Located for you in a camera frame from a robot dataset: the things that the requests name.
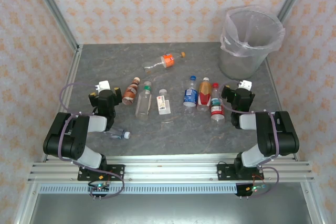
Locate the blue label blue cap bottle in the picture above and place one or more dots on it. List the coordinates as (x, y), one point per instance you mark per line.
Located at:
(190, 95)

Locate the grey mesh waste bin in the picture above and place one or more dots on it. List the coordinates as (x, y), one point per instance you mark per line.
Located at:
(236, 64)

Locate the orange label soda bottle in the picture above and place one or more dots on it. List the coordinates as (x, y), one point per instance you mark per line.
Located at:
(168, 60)

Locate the green label clear bottle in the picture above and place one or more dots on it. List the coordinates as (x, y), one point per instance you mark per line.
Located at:
(144, 103)

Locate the aluminium table side rail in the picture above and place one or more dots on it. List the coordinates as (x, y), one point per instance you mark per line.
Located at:
(72, 72)
(274, 90)

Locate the gold red label bottle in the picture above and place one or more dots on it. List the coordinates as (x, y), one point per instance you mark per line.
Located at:
(204, 94)

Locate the crushed bluish bottle white cap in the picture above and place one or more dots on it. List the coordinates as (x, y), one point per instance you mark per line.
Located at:
(120, 134)

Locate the red cap water bottle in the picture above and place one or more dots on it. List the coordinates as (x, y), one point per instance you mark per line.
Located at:
(216, 108)

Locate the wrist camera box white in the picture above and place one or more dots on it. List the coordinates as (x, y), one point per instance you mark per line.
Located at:
(103, 85)
(245, 85)

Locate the white label square bottle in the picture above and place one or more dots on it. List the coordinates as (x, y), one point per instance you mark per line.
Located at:
(163, 103)

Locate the brown label bottle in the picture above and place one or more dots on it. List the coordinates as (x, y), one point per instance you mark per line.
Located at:
(131, 91)

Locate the small circuit board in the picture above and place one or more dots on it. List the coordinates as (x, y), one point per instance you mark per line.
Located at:
(252, 189)
(99, 187)

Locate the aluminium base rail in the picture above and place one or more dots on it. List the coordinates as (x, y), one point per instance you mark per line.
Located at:
(170, 169)

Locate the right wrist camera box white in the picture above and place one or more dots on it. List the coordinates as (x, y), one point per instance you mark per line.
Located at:
(245, 85)

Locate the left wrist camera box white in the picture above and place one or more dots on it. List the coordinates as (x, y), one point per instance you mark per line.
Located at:
(103, 85)

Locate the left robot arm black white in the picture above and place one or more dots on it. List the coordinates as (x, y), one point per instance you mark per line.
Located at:
(76, 140)

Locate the grey metal lower panel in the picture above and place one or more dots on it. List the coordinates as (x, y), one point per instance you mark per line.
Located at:
(170, 209)

